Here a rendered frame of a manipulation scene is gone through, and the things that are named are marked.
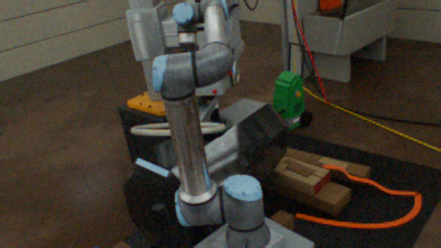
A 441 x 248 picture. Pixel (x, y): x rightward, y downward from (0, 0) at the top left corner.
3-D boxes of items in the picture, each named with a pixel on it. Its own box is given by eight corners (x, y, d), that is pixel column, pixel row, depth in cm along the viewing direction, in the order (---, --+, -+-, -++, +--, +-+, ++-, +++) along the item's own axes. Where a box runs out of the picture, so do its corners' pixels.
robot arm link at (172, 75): (223, 231, 168) (196, 63, 125) (180, 235, 168) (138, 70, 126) (221, 204, 181) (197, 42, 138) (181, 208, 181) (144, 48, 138)
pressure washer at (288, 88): (290, 114, 482) (286, 40, 444) (313, 123, 456) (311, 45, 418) (268, 125, 466) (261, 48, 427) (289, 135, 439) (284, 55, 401)
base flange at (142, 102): (125, 105, 368) (124, 100, 366) (165, 86, 400) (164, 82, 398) (162, 116, 338) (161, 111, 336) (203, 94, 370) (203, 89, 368)
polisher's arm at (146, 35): (126, 54, 338) (119, 24, 327) (144, 42, 368) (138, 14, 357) (214, 50, 318) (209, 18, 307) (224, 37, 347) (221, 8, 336)
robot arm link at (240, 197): (266, 227, 165) (263, 189, 159) (222, 231, 166) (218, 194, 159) (262, 206, 180) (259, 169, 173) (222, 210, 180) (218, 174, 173)
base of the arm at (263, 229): (280, 236, 175) (279, 217, 171) (246, 259, 164) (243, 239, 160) (249, 218, 189) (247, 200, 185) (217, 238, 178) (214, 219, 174)
